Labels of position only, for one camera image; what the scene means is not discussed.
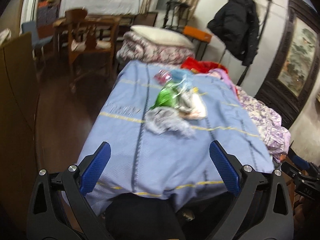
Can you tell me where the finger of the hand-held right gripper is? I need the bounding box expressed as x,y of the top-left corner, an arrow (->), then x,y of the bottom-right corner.
291,155 -> 313,172
280,162 -> 304,180

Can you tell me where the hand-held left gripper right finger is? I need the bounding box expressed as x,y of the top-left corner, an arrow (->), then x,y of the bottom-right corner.
205,140 -> 294,240

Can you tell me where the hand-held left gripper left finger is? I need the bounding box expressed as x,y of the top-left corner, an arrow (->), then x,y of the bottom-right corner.
26,141 -> 113,240

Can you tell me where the white face mask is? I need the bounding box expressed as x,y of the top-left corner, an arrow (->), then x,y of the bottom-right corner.
180,90 -> 208,119

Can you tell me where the grey plastic bag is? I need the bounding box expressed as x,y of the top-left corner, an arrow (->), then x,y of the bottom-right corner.
145,107 -> 197,139

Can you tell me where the green tea packet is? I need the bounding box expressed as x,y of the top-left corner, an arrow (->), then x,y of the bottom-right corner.
149,84 -> 180,110

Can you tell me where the blue face mask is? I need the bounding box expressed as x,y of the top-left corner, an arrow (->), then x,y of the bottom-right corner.
170,69 -> 193,82

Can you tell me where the pink red wrapper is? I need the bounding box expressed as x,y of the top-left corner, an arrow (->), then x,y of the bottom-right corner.
154,70 -> 173,83

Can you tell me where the purple floral quilt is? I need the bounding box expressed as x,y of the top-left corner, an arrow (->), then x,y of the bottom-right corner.
235,85 -> 292,163

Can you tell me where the blue striped table cloth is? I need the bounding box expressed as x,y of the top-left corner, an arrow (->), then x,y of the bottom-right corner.
61,60 -> 275,215

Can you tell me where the person's black trouser leg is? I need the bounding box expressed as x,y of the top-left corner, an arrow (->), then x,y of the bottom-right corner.
105,192 -> 185,240

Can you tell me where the pink cloth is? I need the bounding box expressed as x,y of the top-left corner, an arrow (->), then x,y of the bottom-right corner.
207,68 -> 238,93

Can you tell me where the red printed blanket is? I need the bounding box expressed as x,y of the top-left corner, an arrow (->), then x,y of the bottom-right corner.
180,57 -> 229,75

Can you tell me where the carved screen with painting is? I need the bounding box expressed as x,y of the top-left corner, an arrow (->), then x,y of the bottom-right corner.
255,0 -> 320,129

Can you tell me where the brown wooden cabinet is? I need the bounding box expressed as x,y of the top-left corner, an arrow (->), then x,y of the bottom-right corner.
0,32 -> 40,205

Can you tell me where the white seat cushion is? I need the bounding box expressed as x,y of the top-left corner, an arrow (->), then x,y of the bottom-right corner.
71,40 -> 112,50

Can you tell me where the folded floral quilt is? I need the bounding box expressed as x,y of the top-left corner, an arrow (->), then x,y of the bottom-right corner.
116,31 -> 195,65

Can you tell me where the wooden armchair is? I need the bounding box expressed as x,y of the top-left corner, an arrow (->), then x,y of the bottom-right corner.
65,9 -> 120,92

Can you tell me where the orange box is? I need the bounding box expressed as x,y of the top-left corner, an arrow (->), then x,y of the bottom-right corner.
182,26 -> 213,42

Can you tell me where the black padded jacket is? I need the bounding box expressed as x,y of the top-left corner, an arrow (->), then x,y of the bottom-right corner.
207,0 -> 260,67

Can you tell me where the white pillow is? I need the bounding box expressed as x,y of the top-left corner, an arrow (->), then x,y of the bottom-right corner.
130,25 -> 195,49

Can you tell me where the blue chair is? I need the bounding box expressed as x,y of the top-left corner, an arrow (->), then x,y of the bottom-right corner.
21,21 -> 54,58

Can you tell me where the wooden dining table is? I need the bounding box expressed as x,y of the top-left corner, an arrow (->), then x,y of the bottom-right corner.
52,15 -> 120,55

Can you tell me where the dark framed board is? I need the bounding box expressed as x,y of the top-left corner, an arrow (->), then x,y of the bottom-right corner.
140,12 -> 158,28

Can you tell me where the white crumpled cloth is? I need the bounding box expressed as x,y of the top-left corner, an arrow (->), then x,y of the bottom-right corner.
0,29 -> 12,44

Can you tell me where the black wooden chair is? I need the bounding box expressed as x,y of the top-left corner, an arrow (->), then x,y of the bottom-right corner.
162,1 -> 190,29

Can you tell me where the shelf with boxes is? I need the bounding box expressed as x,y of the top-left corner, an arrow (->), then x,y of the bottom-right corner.
36,0 -> 65,28

